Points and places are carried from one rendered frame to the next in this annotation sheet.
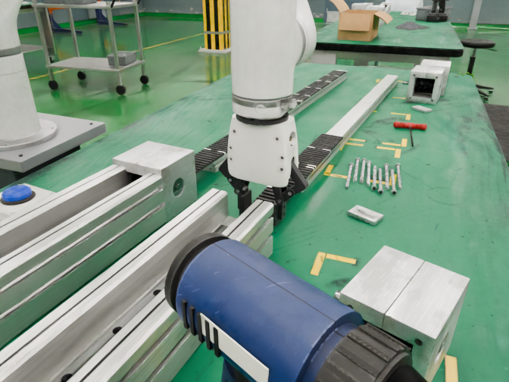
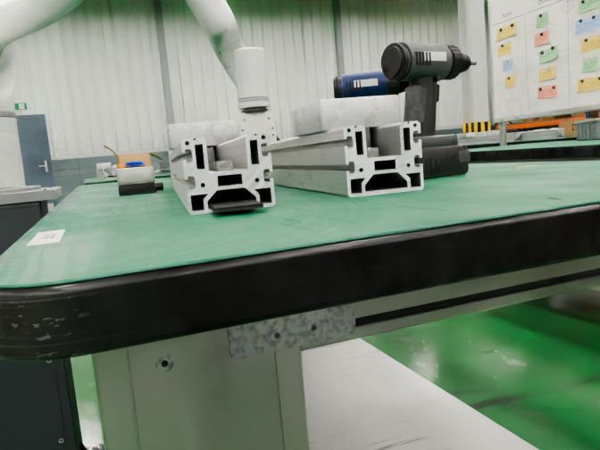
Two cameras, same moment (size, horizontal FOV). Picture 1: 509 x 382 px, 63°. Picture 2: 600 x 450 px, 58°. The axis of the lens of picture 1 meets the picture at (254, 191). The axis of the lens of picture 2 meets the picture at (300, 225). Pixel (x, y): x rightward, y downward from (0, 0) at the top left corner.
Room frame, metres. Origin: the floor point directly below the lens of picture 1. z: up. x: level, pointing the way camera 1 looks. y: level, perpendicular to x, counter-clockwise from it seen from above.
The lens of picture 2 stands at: (-0.63, 0.90, 0.84)
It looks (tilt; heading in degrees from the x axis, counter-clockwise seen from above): 7 degrees down; 319
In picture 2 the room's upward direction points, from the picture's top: 5 degrees counter-clockwise
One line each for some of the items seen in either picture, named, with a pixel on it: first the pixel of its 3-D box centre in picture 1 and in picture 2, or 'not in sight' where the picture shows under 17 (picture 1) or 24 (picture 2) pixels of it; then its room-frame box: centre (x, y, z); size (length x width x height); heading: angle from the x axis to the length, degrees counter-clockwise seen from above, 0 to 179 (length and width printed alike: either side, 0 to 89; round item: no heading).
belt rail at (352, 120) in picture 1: (359, 114); not in sight; (1.12, -0.29, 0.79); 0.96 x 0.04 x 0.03; 153
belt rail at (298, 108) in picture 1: (295, 105); not in sight; (1.21, -0.12, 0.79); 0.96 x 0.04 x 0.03; 153
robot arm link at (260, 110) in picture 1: (263, 103); (254, 104); (0.57, -0.01, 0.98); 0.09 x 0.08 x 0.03; 63
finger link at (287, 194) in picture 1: (285, 205); not in sight; (0.55, -0.05, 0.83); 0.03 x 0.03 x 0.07; 63
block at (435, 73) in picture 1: (421, 83); not in sight; (1.33, -0.53, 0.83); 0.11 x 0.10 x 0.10; 62
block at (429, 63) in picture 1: (429, 76); not in sight; (1.44, -0.60, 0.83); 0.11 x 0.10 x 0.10; 64
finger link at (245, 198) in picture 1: (238, 194); not in sight; (0.59, 0.03, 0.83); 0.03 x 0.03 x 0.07; 63
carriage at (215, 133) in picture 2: not in sight; (199, 144); (0.24, 0.37, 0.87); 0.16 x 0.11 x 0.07; 153
